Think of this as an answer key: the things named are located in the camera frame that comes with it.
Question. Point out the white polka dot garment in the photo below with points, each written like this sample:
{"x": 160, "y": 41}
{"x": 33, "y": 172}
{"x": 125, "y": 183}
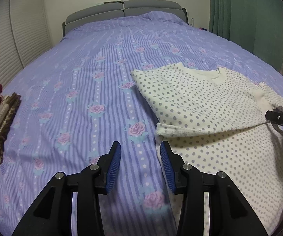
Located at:
{"x": 215, "y": 120}

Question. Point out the white louvered wardrobe door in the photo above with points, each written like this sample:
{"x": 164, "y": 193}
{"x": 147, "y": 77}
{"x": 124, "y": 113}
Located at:
{"x": 24, "y": 35}

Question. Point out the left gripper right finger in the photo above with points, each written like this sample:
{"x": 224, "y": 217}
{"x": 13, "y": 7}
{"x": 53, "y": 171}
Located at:
{"x": 230, "y": 212}

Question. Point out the grey padded headboard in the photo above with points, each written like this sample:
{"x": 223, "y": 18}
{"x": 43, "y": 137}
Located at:
{"x": 118, "y": 9}

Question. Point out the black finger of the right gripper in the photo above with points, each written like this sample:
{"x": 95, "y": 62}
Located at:
{"x": 272, "y": 116}

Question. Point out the purple floral striped bedspread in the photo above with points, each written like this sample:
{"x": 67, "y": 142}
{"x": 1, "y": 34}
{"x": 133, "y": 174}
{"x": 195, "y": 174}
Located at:
{"x": 79, "y": 98}

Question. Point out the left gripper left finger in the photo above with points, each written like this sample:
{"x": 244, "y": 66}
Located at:
{"x": 51, "y": 211}

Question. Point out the green curtain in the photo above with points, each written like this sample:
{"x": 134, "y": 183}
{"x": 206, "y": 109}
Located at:
{"x": 255, "y": 25}

